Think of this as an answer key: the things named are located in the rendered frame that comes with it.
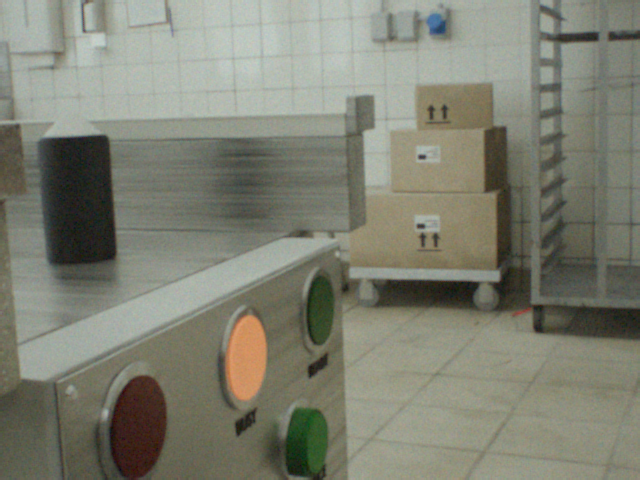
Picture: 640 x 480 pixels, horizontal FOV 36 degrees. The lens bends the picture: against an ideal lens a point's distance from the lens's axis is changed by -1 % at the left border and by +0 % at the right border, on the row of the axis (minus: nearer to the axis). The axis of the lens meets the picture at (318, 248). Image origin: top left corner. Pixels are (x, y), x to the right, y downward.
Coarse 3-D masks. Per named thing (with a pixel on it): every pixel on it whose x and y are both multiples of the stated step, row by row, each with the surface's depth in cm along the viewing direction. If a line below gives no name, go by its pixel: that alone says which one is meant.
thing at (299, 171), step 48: (144, 144) 53; (192, 144) 52; (240, 144) 51; (288, 144) 50; (336, 144) 49; (144, 192) 53; (192, 192) 52; (240, 192) 51; (288, 192) 50; (336, 192) 49
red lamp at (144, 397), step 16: (128, 384) 30; (144, 384) 30; (128, 400) 30; (144, 400) 31; (160, 400) 31; (128, 416) 30; (144, 416) 31; (160, 416) 31; (112, 432) 29; (128, 432) 30; (144, 432) 31; (160, 432) 32; (128, 448) 30; (144, 448) 31; (160, 448) 32; (128, 464) 30; (144, 464) 31
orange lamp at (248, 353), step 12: (240, 324) 37; (252, 324) 38; (240, 336) 37; (252, 336) 38; (264, 336) 39; (240, 348) 37; (252, 348) 38; (264, 348) 39; (240, 360) 37; (252, 360) 38; (264, 360) 39; (240, 372) 37; (252, 372) 38; (240, 384) 37; (252, 384) 38; (240, 396) 37
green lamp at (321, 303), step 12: (324, 276) 45; (312, 288) 44; (324, 288) 45; (312, 300) 44; (324, 300) 45; (312, 312) 44; (324, 312) 45; (312, 324) 44; (324, 324) 45; (312, 336) 44; (324, 336) 46
